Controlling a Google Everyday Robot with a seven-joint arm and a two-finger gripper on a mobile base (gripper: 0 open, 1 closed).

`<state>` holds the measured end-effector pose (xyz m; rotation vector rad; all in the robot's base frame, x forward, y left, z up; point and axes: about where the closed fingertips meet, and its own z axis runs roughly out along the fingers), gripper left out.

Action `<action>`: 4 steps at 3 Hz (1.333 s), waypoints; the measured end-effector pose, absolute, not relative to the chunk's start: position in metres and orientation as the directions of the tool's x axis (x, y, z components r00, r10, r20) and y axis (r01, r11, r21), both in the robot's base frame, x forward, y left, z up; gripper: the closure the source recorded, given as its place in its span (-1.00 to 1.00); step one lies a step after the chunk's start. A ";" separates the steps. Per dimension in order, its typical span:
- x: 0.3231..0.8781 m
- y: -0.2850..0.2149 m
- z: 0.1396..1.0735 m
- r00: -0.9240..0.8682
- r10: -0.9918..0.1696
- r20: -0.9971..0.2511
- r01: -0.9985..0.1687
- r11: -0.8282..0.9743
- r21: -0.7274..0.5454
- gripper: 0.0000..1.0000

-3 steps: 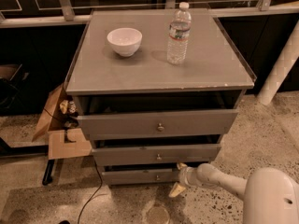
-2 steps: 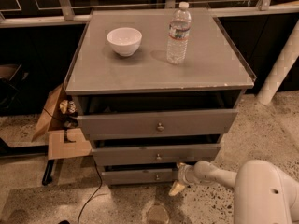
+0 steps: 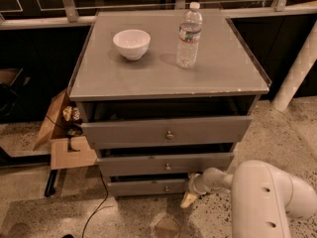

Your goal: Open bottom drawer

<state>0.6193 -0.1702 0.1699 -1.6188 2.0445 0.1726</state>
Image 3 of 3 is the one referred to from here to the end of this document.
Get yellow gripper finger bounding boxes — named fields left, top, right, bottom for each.
left=180, top=191, right=198, bottom=208

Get grey top drawer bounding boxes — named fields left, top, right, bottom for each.
left=82, top=116, right=252, bottom=149

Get grey drawer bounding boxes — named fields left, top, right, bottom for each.
left=97, top=153, right=234, bottom=177
left=82, top=116, right=252, bottom=149
left=107, top=174, right=189, bottom=197

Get black power cable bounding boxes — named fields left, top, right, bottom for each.
left=80, top=174, right=110, bottom=238

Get grey bottom drawer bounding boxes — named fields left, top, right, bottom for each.
left=107, top=174, right=189, bottom=197

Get white ceramic bowl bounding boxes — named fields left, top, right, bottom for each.
left=113, top=29, right=151, bottom=60

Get metal window railing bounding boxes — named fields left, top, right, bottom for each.
left=0, top=0, right=317, bottom=30

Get grey drawer cabinet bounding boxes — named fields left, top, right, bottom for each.
left=67, top=9, right=272, bottom=198

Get brown cardboard box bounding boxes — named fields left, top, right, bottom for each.
left=34, top=90, right=97, bottom=170

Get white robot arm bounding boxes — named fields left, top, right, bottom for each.
left=181, top=160, right=317, bottom=238

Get clear plastic water bottle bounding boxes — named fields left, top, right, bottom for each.
left=176, top=2, right=203, bottom=68

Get white diagonal pole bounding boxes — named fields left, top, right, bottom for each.
left=271, top=22, right=317, bottom=112

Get grey middle drawer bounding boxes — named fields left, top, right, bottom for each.
left=97, top=153, right=234, bottom=177

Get dark folding chair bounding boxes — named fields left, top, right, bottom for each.
left=0, top=68, right=30, bottom=117

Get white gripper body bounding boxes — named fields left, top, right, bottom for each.
left=188, top=168, right=233, bottom=195

